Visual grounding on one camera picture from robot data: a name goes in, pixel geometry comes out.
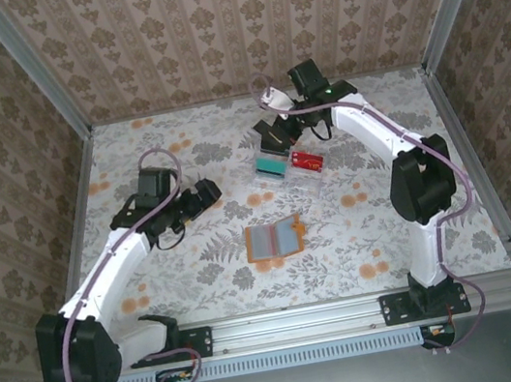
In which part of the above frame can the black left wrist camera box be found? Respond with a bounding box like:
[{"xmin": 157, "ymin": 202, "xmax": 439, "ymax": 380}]
[{"xmin": 133, "ymin": 164, "xmax": 178, "ymax": 207}]

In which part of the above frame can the small wired connector board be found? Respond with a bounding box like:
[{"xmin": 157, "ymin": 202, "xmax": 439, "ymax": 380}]
[
  {"xmin": 156, "ymin": 366, "xmax": 194, "ymax": 382},
  {"xmin": 420, "ymin": 320, "xmax": 459, "ymax": 350}
]

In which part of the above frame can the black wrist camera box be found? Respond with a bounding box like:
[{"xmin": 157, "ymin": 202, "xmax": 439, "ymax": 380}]
[
  {"xmin": 133, "ymin": 164, "xmax": 178, "ymax": 207},
  {"xmin": 285, "ymin": 57, "xmax": 332, "ymax": 99}
]

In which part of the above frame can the orange leather card holder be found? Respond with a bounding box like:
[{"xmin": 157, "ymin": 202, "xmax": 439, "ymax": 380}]
[{"xmin": 240, "ymin": 211, "xmax": 312, "ymax": 265}]

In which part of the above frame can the clear plastic card tray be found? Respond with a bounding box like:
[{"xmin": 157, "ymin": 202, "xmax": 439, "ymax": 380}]
[{"xmin": 248, "ymin": 139, "xmax": 332, "ymax": 209}]

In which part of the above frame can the black card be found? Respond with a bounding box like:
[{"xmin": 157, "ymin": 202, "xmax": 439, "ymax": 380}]
[{"xmin": 258, "ymin": 127, "xmax": 294, "ymax": 162}]

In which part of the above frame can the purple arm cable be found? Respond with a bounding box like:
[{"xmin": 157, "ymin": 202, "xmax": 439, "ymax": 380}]
[
  {"xmin": 248, "ymin": 40, "xmax": 501, "ymax": 381},
  {"xmin": 28, "ymin": 144, "xmax": 220, "ymax": 382}
]

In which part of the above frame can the slotted white cable duct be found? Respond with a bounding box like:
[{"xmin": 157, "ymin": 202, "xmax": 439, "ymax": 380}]
[{"xmin": 77, "ymin": 324, "xmax": 426, "ymax": 382}]

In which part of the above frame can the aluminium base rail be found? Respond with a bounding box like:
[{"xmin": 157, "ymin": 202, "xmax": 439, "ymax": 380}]
[{"xmin": 45, "ymin": 269, "xmax": 511, "ymax": 382}]

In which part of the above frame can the red card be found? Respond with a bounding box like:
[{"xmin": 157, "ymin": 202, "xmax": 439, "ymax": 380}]
[{"xmin": 287, "ymin": 144, "xmax": 328, "ymax": 179}]

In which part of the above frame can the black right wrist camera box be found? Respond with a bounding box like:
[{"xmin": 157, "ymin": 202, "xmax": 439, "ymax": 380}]
[{"xmin": 285, "ymin": 57, "xmax": 332, "ymax": 99}]

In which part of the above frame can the plain teal card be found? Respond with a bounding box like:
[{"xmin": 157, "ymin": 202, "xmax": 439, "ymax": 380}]
[{"xmin": 254, "ymin": 154, "xmax": 291, "ymax": 185}]

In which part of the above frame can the floral patterned tablecloth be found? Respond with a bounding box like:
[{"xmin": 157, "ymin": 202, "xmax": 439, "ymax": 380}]
[{"xmin": 44, "ymin": 56, "xmax": 511, "ymax": 344}]

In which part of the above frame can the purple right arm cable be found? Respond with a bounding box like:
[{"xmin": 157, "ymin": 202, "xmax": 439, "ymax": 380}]
[{"xmin": 248, "ymin": 40, "xmax": 501, "ymax": 381}]

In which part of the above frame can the aluminium side rail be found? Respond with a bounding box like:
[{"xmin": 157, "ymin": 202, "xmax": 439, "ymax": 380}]
[{"xmin": 419, "ymin": 56, "xmax": 511, "ymax": 279}]

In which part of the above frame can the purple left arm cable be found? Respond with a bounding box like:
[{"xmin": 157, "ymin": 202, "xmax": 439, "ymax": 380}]
[{"xmin": 28, "ymin": 144, "xmax": 220, "ymax": 382}]

